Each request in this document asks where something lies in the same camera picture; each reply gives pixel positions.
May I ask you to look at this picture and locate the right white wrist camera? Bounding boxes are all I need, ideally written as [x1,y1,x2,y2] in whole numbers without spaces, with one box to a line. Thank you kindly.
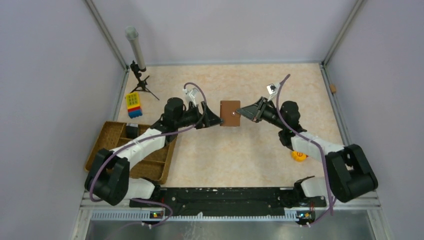
[266,83,280,101]

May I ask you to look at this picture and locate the grey tube on tripod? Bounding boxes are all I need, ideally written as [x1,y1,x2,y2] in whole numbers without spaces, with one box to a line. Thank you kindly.
[125,25,160,101]

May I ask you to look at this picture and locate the stack of credit cards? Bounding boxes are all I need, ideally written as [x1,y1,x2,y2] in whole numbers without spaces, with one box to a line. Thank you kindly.
[125,123,139,139]

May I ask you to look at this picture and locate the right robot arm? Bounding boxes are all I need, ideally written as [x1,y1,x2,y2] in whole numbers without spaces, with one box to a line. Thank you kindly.
[236,97,379,206]

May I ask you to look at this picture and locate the woven straw divided tray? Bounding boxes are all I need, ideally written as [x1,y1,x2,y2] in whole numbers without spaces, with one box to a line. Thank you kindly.
[84,121,177,185]

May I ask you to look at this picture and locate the small tan wall block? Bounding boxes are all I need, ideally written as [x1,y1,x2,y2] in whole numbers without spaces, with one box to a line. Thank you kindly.
[329,84,337,94]

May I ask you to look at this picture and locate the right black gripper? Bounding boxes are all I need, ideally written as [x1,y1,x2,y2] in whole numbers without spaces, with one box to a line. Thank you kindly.
[236,97,286,130]

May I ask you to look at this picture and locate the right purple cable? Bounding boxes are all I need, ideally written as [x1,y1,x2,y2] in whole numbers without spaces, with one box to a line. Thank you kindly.
[275,73,337,228]

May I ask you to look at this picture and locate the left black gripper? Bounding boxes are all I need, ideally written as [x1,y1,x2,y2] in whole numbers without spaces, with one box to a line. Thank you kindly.
[175,101,224,130]

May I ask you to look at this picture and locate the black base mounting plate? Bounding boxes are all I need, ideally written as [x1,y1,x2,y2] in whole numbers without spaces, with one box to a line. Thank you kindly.
[150,187,327,217]

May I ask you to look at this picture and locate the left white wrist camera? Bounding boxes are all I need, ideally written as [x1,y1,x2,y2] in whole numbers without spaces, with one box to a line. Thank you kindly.
[182,87,199,106]

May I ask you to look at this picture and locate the colourful toy brick block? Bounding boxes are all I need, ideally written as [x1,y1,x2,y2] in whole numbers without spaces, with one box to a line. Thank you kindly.
[125,92,143,119]

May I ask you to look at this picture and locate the orange yellow round toy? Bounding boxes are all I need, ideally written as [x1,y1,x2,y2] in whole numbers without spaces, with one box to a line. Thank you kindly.
[291,151,309,163]

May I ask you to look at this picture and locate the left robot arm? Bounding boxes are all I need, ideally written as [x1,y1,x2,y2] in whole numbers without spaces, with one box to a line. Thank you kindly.
[84,97,223,207]

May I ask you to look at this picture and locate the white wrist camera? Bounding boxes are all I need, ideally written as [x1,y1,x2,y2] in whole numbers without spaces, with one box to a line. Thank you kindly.
[266,83,280,101]
[182,87,199,106]

